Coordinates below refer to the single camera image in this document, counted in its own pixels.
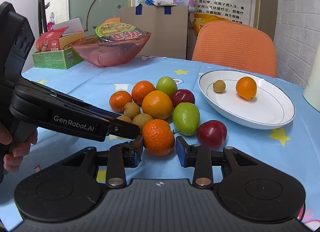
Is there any longan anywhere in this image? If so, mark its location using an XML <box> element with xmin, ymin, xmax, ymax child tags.
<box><xmin>213</xmin><ymin>80</ymin><xmax>226</xmax><ymax>93</ymax></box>
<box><xmin>123</xmin><ymin>102</ymin><xmax>140</xmax><ymax>120</ymax></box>
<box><xmin>117</xmin><ymin>115</ymin><xmax>132</xmax><ymax>123</ymax></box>
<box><xmin>132</xmin><ymin>113</ymin><xmax>153</xmax><ymax>132</ymax></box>

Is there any red plum front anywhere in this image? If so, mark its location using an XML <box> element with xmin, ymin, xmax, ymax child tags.
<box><xmin>197</xmin><ymin>120</ymin><xmax>227</xmax><ymax>150</ymax></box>

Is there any red plum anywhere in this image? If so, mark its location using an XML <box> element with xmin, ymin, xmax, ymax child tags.
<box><xmin>171</xmin><ymin>89</ymin><xmax>195</xmax><ymax>108</ymax></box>
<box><xmin>197</xmin><ymin>120</ymin><xmax>227</xmax><ymax>150</ymax></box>

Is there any small mandarin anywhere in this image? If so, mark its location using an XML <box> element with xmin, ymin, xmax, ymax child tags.
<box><xmin>109</xmin><ymin>90</ymin><xmax>132</xmax><ymax>113</ymax></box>

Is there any bumpy mandarin with stem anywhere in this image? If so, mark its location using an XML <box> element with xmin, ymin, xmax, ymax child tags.
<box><xmin>142</xmin><ymin>119</ymin><xmax>175</xmax><ymax>157</ymax></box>

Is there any green fruit front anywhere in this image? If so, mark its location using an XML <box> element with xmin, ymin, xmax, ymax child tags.
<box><xmin>172</xmin><ymin>102</ymin><xmax>200</xmax><ymax>136</ymax></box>

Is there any green fruit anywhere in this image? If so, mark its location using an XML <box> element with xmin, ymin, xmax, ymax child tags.
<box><xmin>172</xmin><ymin>102</ymin><xmax>200</xmax><ymax>136</ymax></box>
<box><xmin>156</xmin><ymin>76</ymin><xmax>177</xmax><ymax>97</ymax></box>

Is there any mandarin back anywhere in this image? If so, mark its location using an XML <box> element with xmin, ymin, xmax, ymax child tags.
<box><xmin>131</xmin><ymin>81</ymin><xmax>156</xmax><ymax>106</ymax></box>

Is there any large smooth orange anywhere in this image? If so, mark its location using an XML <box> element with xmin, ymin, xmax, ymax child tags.
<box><xmin>142</xmin><ymin>90</ymin><xmax>173</xmax><ymax>120</ymax></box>

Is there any green fruit back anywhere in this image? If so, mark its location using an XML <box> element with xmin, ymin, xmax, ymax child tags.
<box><xmin>156</xmin><ymin>76</ymin><xmax>177</xmax><ymax>97</ymax></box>

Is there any red plum back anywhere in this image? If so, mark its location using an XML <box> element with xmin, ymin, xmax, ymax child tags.
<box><xmin>171</xmin><ymin>89</ymin><xmax>195</xmax><ymax>108</ymax></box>

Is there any green cardboard box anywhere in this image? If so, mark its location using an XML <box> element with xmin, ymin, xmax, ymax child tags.
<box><xmin>32</xmin><ymin>31</ymin><xmax>85</xmax><ymax>69</ymax></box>

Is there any red snack packet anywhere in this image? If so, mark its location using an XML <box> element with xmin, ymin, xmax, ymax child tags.
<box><xmin>36</xmin><ymin>27</ymin><xmax>68</xmax><ymax>53</ymax></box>

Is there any white ceramic plate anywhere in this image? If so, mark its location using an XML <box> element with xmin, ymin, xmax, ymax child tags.
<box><xmin>199</xmin><ymin>70</ymin><xmax>296</xmax><ymax>130</ymax></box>

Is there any UFO instant noodle cup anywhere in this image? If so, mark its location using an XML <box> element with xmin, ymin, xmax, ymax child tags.
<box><xmin>95</xmin><ymin>22</ymin><xmax>146</xmax><ymax>42</ymax></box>

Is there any brown cardboard box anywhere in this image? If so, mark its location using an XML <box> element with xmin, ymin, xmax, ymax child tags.
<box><xmin>120</xmin><ymin>5</ymin><xmax>189</xmax><ymax>60</ymax></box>

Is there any orange chair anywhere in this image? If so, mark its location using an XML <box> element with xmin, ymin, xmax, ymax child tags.
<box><xmin>192</xmin><ymin>21</ymin><xmax>277</xmax><ymax>77</ymax></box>

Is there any white thermos jug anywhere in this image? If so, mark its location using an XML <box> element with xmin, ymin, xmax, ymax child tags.
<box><xmin>303</xmin><ymin>44</ymin><xmax>320</xmax><ymax>112</ymax></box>

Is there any yellow snack bag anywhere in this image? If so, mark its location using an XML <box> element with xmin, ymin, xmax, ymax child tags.
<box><xmin>193</xmin><ymin>13</ymin><xmax>229</xmax><ymax>36</ymax></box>

